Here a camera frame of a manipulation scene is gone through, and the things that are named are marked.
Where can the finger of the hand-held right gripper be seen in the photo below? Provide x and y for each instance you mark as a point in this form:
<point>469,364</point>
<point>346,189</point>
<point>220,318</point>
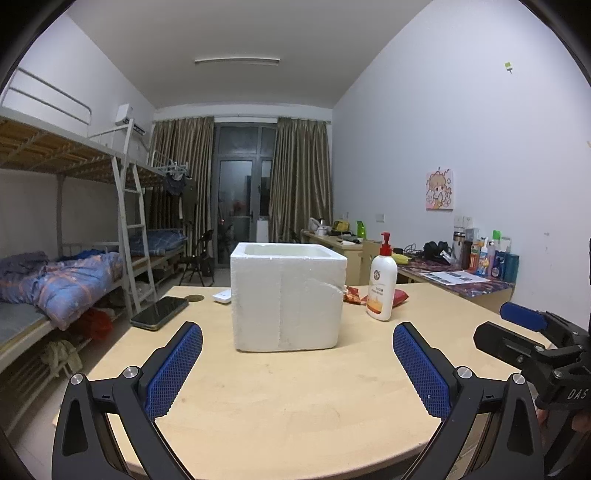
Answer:
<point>498,341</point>
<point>519,314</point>

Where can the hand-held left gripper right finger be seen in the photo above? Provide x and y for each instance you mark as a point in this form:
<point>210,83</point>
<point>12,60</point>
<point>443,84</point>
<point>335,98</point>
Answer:
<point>422,369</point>

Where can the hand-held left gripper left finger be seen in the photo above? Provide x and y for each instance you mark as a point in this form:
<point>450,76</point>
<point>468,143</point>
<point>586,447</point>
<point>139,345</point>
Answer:
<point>173,369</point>

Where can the white foam box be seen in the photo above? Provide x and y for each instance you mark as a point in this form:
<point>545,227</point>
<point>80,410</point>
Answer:
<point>286,304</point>

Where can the teal can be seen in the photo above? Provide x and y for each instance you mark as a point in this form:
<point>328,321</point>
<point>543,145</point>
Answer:
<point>511,267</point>

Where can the dark blue bottle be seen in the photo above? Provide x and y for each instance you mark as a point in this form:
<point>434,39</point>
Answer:
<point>497,266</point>

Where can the black smartphone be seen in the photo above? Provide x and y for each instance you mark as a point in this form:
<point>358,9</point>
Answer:
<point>159,313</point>

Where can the white spray bottle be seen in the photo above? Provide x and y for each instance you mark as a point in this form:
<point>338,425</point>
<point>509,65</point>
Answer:
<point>483,261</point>

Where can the brown desk grommet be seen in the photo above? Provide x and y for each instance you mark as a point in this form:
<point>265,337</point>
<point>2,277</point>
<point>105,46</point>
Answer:
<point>194,298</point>

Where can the printed paper sheets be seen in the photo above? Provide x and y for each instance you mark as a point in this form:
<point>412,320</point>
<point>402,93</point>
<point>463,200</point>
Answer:
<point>455,277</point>

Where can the red snack packet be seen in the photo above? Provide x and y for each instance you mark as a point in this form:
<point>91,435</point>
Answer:
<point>400,297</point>

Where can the green capped bottle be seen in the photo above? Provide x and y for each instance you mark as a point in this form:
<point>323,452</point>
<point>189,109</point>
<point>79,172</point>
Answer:
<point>496,236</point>

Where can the small white box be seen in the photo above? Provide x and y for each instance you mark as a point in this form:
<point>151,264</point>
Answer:
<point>222,297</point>

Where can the steel thermos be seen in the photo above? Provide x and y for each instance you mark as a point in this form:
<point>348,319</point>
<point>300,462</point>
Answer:
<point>459,249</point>

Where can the red cloth under bed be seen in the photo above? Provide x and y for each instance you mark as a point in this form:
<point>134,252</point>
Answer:
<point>97,323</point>

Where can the white lotion pump bottle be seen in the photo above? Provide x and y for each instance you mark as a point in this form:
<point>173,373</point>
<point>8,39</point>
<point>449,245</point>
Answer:
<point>382,288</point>

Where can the orange snack packet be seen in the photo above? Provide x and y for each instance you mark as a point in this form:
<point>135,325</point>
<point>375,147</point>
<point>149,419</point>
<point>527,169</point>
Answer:
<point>356,296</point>

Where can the black headphones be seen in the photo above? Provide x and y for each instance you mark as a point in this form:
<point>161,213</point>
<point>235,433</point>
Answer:
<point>434,250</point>

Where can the black folding chair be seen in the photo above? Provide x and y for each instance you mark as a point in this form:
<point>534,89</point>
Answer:
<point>198,263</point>

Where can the beige cloth under bed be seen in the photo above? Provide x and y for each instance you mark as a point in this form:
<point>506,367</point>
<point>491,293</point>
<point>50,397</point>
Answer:
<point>60,357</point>

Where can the light wooden desk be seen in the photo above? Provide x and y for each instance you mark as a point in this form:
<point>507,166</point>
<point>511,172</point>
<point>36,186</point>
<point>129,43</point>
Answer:
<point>353,263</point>

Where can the dark blue plaid bedding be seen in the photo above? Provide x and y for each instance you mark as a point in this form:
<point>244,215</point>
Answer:
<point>159,241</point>

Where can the blue plaid quilt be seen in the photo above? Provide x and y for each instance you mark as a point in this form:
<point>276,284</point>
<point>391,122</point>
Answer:
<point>69,281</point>

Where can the white bunk bed ladder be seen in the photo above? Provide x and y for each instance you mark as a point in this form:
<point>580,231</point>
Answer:
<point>134,230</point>

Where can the green plastic bottle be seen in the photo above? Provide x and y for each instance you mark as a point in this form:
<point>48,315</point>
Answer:
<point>361,230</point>

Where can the white cabinet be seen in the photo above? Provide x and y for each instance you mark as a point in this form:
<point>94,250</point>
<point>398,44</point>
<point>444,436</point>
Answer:
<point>263,232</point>

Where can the yellow black device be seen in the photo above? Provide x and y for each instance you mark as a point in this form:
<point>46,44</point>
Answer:
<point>340,226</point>

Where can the white kettle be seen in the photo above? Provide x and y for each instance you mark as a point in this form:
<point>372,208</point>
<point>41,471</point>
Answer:
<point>318,227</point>

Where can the hanging dark clothes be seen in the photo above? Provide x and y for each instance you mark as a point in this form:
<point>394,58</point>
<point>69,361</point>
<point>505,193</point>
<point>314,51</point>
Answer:
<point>178,187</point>

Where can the glass balcony door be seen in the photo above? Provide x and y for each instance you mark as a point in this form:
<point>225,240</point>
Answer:
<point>240,184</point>

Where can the brown curtain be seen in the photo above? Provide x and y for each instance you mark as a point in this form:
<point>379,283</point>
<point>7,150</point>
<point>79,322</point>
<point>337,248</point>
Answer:
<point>300,180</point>
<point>189,152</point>

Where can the white metal bunk bed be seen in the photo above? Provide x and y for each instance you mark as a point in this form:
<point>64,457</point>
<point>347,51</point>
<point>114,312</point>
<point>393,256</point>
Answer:
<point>60,147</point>

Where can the white air conditioner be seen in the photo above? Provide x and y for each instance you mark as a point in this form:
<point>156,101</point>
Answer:
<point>127,117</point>

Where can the ceiling tube light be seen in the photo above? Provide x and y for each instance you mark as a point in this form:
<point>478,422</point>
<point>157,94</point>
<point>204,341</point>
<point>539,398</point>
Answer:
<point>237,61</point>

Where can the white wall socket pair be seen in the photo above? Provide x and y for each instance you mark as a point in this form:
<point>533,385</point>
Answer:
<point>462,220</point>

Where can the cartoon wall poster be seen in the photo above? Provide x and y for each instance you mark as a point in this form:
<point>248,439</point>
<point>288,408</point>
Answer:
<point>440,190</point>

